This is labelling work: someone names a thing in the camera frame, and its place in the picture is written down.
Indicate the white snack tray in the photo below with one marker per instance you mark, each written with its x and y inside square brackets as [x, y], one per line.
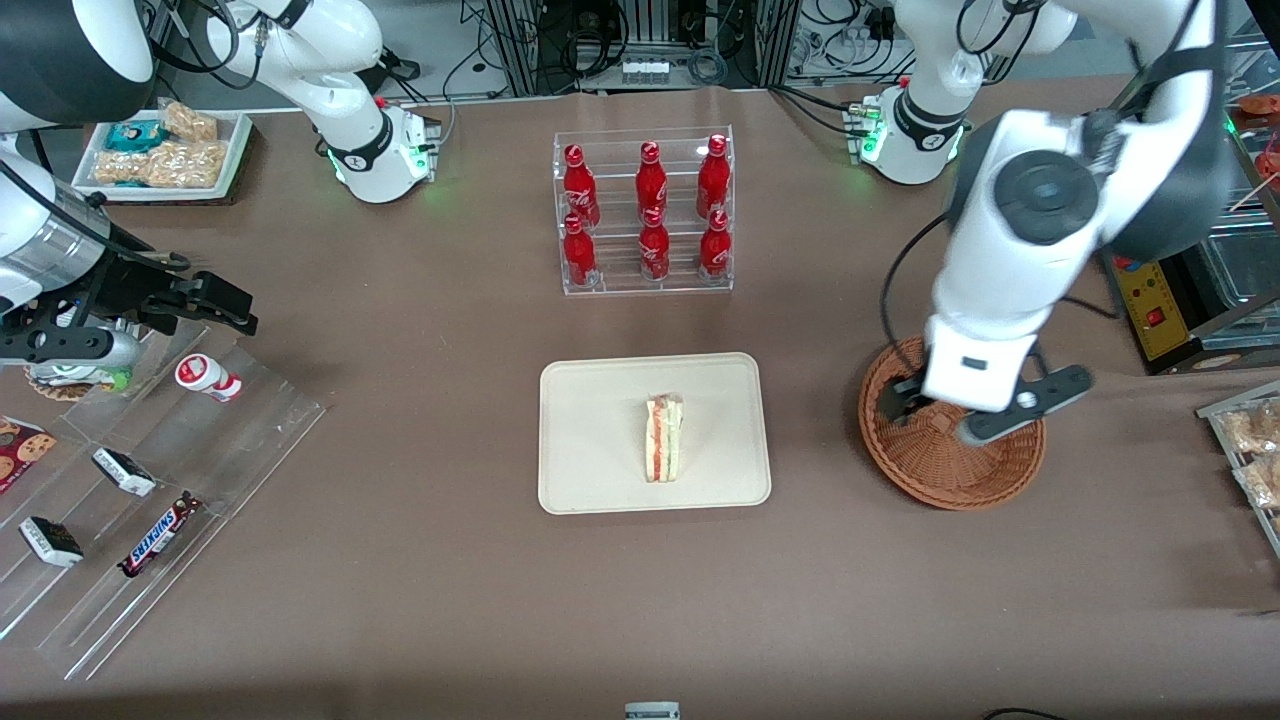
[235, 150]

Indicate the white label tag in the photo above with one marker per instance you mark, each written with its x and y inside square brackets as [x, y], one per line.
[652, 711]

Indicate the round brown wicker basket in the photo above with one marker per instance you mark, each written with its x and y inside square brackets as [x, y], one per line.
[935, 475]

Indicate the clear bag of peanuts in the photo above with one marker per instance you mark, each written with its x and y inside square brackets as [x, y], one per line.
[190, 122]
[122, 167]
[188, 165]

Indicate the red cola bottle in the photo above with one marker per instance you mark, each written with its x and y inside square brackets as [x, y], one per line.
[651, 182]
[715, 250]
[713, 178]
[579, 258]
[578, 188]
[654, 252]

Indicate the white red yogurt bottle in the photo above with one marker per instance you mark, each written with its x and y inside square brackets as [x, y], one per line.
[208, 377]

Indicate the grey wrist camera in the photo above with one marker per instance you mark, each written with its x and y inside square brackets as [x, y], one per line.
[1040, 395]
[70, 346]

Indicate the clear bag of crackers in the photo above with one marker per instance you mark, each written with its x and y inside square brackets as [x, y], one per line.
[1255, 430]
[1262, 480]

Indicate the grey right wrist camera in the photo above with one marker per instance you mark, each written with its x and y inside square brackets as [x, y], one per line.
[70, 346]

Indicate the black countertop machine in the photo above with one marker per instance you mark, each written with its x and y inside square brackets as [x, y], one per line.
[1170, 362]

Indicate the grey snack tray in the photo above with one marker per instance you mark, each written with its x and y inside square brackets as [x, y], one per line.
[1215, 412]

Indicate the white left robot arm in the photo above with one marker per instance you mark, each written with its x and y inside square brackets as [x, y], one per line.
[1000, 260]

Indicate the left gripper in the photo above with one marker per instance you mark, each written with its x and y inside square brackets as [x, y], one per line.
[893, 399]

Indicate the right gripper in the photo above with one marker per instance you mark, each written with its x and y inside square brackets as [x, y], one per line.
[128, 281]

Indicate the triangular sandwich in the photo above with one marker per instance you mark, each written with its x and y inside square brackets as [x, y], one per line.
[665, 440]

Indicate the white power strip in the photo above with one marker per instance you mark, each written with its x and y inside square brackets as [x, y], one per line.
[645, 71]

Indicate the small black white box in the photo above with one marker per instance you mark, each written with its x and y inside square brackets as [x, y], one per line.
[124, 471]
[52, 541]

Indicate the clear acrylic stepped display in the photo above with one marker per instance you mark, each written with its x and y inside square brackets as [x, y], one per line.
[240, 450]

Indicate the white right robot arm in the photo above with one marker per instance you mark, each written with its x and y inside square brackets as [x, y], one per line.
[340, 60]

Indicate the white bottle with green cap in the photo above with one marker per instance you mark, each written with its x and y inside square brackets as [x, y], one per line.
[95, 378]

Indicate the snickers chocolate bar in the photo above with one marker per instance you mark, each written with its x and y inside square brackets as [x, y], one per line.
[160, 534]

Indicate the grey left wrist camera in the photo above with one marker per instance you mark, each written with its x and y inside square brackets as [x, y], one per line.
[1040, 395]

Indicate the teal snack packet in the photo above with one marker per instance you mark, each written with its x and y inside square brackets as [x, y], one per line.
[135, 135]

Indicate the clear acrylic bottle rack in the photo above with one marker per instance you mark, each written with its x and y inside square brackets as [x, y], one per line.
[615, 150]

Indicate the cookie packet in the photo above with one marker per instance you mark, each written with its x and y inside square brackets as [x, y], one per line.
[22, 452]

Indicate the cream rectangular serving tray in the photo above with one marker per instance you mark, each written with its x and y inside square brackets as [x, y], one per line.
[595, 440]

